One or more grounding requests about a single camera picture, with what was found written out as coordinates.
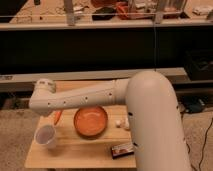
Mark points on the black and white snack box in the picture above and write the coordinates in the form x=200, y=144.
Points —
x=121, y=150

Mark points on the wooden table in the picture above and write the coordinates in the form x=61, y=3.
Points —
x=74, y=152

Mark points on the white ceramic cup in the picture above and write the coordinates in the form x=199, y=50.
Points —
x=45, y=136

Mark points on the orange round plate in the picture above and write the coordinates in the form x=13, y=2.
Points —
x=90, y=121

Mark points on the black object on shelf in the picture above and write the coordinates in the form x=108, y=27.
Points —
x=104, y=13

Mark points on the orange carrot-shaped pepper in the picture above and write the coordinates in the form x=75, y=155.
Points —
x=57, y=116

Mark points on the grey metal shelf rail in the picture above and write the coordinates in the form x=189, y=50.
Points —
x=83, y=75

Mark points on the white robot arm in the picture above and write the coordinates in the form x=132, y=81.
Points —
x=153, y=113

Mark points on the black box on floor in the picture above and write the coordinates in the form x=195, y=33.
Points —
x=194, y=106

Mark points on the white plastic bottle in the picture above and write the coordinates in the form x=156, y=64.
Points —
x=123, y=123

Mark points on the red container on shelf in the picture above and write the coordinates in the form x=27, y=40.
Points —
x=126, y=10

